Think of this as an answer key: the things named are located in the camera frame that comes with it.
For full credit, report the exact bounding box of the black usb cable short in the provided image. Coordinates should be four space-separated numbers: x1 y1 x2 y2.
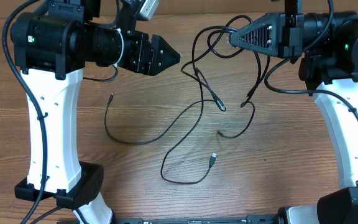
206 14 272 139

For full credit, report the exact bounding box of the black usb cable long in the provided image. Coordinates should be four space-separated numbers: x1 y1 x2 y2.
103 24 239 185

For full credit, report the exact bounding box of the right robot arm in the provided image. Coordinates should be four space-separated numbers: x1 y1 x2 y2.
229 11 358 223

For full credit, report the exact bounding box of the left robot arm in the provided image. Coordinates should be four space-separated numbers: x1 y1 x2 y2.
2 0 180 223

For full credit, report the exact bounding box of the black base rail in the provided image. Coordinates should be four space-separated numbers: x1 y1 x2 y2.
57 206 319 224

